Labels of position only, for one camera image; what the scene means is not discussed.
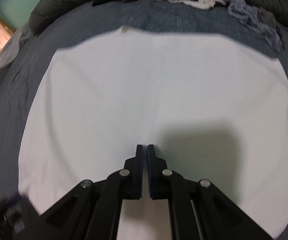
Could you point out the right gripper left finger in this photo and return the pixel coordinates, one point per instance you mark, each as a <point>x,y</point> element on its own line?
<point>91,210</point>

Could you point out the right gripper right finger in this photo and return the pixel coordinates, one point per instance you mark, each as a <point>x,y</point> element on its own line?
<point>198,209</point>

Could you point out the light grey blanket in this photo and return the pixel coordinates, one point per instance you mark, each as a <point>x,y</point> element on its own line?
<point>12,48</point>

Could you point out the blue-grey crumpled garment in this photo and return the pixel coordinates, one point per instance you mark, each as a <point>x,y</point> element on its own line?
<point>258,20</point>

